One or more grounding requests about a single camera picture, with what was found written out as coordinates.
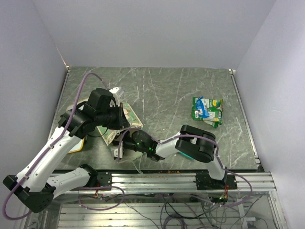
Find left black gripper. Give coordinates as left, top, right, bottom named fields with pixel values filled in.
left=95, top=102, right=131, bottom=129

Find green paper bag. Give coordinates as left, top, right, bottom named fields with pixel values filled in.
left=97, top=102, right=143, bottom=153

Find blue snack packet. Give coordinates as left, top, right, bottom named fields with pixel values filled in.
left=195, top=97, right=210, bottom=118

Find teal white snack packet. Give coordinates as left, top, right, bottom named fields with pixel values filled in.
left=179, top=152, right=194, bottom=160

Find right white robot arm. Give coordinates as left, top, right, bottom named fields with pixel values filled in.
left=117, top=125, right=227, bottom=189

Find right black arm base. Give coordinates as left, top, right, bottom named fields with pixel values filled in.
left=195, top=171, right=237, bottom=190

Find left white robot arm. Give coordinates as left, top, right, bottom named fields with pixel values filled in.
left=3, top=87, right=130, bottom=213

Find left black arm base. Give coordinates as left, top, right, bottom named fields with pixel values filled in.
left=73, top=172, right=112, bottom=191

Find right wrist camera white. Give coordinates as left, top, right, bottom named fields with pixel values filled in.
left=110, top=146, right=123, bottom=160

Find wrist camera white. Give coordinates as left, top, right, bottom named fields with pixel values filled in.
left=110, top=146, right=123, bottom=160
left=109, top=87, right=124, bottom=107

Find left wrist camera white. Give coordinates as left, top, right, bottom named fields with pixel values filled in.
left=109, top=87, right=124, bottom=107

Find small whiteboard yellow frame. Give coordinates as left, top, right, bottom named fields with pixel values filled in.
left=69, top=99, right=88, bottom=154

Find loose cables under table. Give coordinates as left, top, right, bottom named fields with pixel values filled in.
left=78, top=188, right=260, bottom=229

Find aluminium rail frame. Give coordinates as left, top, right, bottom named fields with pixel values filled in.
left=46, top=172, right=276, bottom=195

